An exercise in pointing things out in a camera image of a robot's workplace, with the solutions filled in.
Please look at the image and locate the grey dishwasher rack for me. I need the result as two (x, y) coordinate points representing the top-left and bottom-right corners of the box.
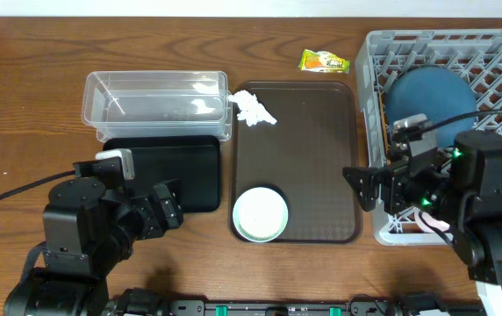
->
(355, 29), (502, 246)

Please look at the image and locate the pale green bowl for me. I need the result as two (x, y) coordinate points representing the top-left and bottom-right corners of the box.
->
(232, 187), (289, 243)

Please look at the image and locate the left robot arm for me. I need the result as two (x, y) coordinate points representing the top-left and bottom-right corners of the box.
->
(4, 176), (183, 315)

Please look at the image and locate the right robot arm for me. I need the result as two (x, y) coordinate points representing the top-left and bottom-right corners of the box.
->
(342, 130), (502, 315)

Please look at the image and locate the yellow green snack wrapper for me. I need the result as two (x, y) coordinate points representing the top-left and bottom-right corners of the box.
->
(298, 49), (350, 74)

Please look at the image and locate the wooden chopstick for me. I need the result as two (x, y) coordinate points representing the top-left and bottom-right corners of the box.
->
(378, 92), (391, 166)

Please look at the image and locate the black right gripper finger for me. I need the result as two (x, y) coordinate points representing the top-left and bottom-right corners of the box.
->
(356, 178), (381, 212)
(342, 167), (383, 187)

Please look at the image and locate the clear plastic bin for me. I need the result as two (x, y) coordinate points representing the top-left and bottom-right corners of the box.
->
(82, 70), (233, 142)

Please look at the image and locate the dark brown serving tray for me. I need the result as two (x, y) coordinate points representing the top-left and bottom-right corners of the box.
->
(231, 81), (362, 245)

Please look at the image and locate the white tissue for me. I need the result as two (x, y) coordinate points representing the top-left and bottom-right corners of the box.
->
(228, 90), (277, 126)

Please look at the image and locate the pink white cup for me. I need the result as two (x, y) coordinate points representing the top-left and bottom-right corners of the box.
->
(414, 210), (450, 233)

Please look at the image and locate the dark blue plate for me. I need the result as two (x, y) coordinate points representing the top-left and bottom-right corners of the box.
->
(384, 67), (477, 124)

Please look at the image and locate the black plastic bin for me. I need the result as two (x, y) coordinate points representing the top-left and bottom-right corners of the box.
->
(103, 135), (221, 213)

